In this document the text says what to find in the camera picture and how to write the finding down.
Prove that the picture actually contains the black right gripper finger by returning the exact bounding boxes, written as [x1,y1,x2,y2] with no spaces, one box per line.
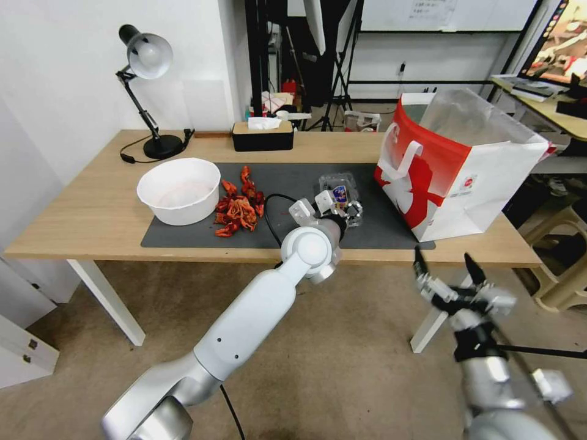
[414,246,449,304]
[464,252,495,299]

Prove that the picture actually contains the clear plastic takeout container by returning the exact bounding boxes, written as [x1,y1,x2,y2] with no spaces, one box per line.
[316,171,366,229]

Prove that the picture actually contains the clear plastic bag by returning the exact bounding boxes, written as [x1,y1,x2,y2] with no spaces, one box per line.
[343,109,382,134]

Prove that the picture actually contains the red and white takeout bag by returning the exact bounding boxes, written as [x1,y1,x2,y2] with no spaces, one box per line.
[373,87,557,243]

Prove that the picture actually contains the black tissue box wooden lid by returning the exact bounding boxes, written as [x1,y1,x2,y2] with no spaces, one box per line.
[231,116,295,153]

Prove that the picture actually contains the dark grey table mat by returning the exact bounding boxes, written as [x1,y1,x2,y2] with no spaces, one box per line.
[139,162,437,251]

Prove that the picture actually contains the beige plastic stool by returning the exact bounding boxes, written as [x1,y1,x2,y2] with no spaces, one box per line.
[522,205,587,314]

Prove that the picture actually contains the red crayfish shell pile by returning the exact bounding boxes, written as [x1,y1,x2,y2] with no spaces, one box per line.
[213,165,267,238]

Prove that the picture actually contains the black light stand tripod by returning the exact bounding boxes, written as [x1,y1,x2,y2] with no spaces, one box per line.
[304,0,364,133]

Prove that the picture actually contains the white paper bowl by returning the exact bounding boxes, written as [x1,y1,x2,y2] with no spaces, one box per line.
[136,157,222,227]

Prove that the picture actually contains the white softbox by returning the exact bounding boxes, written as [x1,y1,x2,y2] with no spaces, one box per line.
[304,0,328,57]

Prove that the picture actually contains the white whiteboard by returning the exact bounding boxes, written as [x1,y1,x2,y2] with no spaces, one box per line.
[359,0,543,34]

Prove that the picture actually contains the black desk lamp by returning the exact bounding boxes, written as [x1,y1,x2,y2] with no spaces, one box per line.
[114,23,185,161]

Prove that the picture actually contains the wooden table with white legs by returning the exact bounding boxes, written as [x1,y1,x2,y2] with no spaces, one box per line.
[2,129,544,354]

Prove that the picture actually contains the computer monitor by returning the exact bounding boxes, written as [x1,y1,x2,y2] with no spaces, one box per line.
[522,0,587,87]

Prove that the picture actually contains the white cabinet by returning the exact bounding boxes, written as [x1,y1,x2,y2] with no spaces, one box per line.
[0,254,61,391]

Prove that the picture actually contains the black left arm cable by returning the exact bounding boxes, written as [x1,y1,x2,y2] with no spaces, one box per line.
[263,194,305,270]

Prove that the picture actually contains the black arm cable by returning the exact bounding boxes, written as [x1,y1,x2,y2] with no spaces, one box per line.
[263,194,305,270]
[493,328,587,440]

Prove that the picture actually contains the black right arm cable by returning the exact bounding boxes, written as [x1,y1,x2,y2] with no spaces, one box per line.
[493,328,587,440]

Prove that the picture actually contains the black metal shelf frame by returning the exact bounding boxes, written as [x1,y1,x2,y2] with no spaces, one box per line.
[244,0,314,133]

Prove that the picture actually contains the side desk with black frame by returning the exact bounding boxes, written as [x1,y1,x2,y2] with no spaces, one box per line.
[489,75,587,159]

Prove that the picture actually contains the black lamp power cable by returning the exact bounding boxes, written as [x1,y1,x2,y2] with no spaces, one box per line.
[119,128,196,164]

